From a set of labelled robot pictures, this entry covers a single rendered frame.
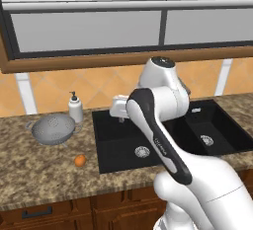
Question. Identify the brown wooden drawer front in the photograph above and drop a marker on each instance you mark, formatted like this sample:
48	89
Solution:
66	209

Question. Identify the grey metal colander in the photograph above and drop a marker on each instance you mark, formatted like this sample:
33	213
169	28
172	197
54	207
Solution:
52	130

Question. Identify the black double sink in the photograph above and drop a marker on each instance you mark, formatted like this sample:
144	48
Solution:
115	141

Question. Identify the white soap dispenser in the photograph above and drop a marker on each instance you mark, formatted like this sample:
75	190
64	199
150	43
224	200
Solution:
75	109

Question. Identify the orange tangerine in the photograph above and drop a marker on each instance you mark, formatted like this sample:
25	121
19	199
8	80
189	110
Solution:
80	160

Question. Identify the window with wooden frame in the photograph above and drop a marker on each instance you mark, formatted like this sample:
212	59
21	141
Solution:
89	31

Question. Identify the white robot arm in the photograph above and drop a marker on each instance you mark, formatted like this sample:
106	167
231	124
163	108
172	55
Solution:
210	188

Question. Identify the grey sink faucet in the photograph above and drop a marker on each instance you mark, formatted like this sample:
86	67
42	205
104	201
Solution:
187	89

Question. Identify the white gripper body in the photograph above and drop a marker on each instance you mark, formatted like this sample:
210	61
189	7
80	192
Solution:
118	106

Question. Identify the brown wooden cupboard door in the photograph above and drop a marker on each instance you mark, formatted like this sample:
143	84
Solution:
131	211
247	181

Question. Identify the silver sink drain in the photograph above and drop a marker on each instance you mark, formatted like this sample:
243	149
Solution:
142	151
207	139

